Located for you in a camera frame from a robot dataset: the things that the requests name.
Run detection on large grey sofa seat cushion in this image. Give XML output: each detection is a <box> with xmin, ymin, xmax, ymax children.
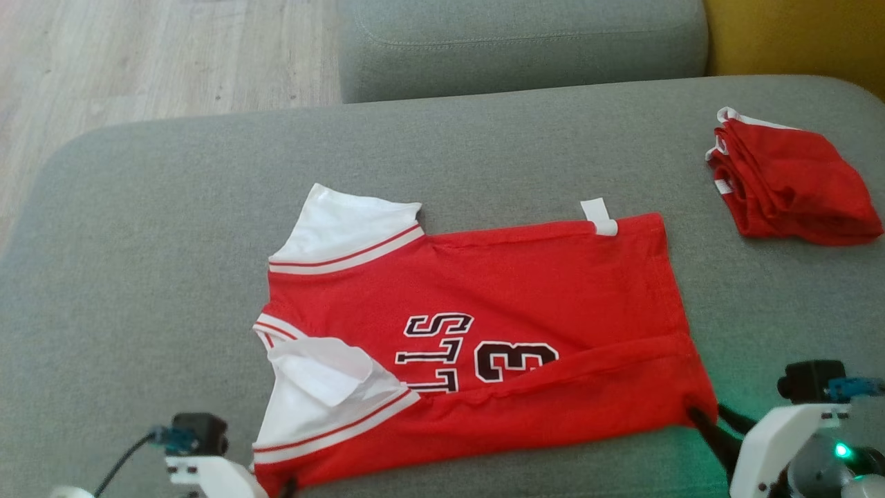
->
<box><xmin>0</xmin><ymin>75</ymin><xmax>885</xmax><ymax>498</ymax></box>

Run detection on black left cable blue plug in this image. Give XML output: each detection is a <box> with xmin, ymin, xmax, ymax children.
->
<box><xmin>93</xmin><ymin>425</ymin><xmax>198</xmax><ymax>498</ymax></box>

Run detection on black cable blue plug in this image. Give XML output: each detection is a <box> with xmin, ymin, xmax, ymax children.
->
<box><xmin>826</xmin><ymin>377</ymin><xmax>885</xmax><ymax>403</ymax></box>
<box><xmin>93</xmin><ymin>425</ymin><xmax>198</xmax><ymax>498</ymax></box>

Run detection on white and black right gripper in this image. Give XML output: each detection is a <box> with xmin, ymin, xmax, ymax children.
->
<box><xmin>687</xmin><ymin>403</ymin><xmax>885</xmax><ymax>498</ymax></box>

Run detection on black right cable blue plug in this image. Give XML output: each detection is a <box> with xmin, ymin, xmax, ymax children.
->
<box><xmin>826</xmin><ymin>377</ymin><xmax>885</xmax><ymax>403</ymax></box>

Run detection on grey sofa back cushion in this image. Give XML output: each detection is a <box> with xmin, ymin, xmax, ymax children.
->
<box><xmin>337</xmin><ymin>0</ymin><xmax>709</xmax><ymax>104</ymax></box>

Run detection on mustard yellow furniture panel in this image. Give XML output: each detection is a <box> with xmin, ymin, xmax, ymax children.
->
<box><xmin>704</xmin><ymin>0</ymin><xmax>885</xmax><ymax>104</ymax></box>

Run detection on red basketball jersey white sleeves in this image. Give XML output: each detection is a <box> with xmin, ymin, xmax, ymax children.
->
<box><xmin>252</xmin><ymin>183</ymin><xmax>720</xmax><ymax>497</ymax></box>

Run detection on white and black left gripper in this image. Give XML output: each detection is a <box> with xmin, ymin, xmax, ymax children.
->
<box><xmin>165</xmin><ymin>455</ymin><xmax>298</xmax><ymax>498</ymax></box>

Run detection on red shorts with white stripe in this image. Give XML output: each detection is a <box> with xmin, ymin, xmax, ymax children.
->
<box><xmin>705</xmin><ymin>107</ymin><xmax>884</xmax><ymax>246</ymax></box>

